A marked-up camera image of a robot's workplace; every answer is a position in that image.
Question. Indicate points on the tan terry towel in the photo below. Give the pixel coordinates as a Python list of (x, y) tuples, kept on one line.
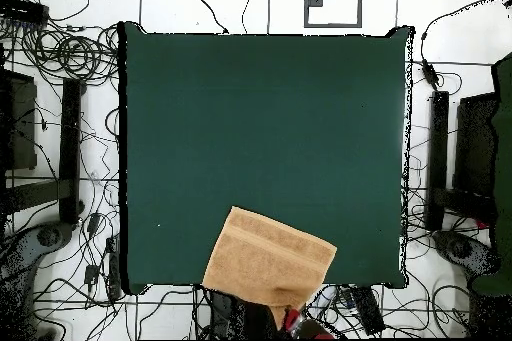
[(268, 257)]

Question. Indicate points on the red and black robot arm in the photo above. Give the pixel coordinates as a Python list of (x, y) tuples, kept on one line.
[(316, 331)]

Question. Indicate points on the black power strip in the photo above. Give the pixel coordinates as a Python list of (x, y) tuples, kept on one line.
[(366, 309), (114, 269), (24, 11)]

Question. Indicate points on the dark grey stand base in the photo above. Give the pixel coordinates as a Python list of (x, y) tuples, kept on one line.
[(48, 237), (464, 249)]

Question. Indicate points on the black power adapter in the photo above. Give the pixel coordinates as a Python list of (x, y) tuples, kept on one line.
[(91, 275), (430, 73), (93, 224)]

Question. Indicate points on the dark green table cloth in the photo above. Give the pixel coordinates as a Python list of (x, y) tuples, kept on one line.
[(240, 117)]

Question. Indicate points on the black box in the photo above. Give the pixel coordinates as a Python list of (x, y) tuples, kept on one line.
[(476, 137), (20, 125)]

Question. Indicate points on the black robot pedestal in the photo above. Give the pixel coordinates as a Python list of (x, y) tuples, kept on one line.
[(240, 317)]

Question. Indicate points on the black stand leg frame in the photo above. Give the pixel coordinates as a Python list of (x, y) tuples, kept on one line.
[(439, 137), (71, 137)]

